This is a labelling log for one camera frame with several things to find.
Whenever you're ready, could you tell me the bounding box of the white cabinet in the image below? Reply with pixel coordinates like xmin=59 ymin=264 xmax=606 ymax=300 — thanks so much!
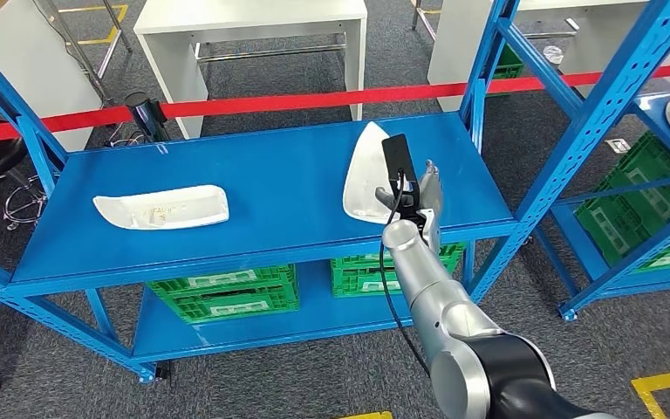
xmin=0 ymin=0 xmax=104 ymax=153

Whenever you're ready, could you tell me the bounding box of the chrome tube frame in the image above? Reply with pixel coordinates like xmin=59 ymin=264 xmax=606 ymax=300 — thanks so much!
xmin=31 ymin=0 xmax=133 ymax=106

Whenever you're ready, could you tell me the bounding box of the wide blue metal shelf rack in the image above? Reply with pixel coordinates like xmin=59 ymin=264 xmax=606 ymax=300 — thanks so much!
xmin=0 ymin=0 xmax=670 ymax=385

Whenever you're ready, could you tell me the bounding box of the black flat bracket module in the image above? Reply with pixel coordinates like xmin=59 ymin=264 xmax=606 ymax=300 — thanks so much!
xmin=381 ymin=134 xmax=424 ymax=223

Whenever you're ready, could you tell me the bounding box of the speckled white curved plastic part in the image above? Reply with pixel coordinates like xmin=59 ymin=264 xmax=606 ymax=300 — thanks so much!
xmin=92 ymin=184 xmax=230 ymax=231

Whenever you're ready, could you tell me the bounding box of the red barrier tape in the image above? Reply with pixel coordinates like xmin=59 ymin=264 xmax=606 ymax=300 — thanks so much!
xmin=0 ymin=62 xmax=670 ymax=146

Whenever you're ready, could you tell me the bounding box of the black barrier post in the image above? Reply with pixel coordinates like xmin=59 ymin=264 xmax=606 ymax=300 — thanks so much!
xmin=124 ymin=90 xmax=169 ymax=143

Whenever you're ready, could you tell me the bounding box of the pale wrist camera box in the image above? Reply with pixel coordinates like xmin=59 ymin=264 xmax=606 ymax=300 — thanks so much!
xmin=417 ymin=208 xmax=442 ymax=254

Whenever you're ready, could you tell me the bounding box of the white table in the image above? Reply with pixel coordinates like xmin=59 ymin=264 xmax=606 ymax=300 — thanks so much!
xmin=133 ymin=0 xmax=368 ymax=140
xmin=560 ymin=0 xmax=670 ymax=100
xmin=427 ymin=0 xmax=582 ymax=112

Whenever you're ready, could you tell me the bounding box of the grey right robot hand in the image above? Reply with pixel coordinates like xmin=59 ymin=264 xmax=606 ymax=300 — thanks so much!
xmin=375 ymin=161 xmax=445 ymax=218

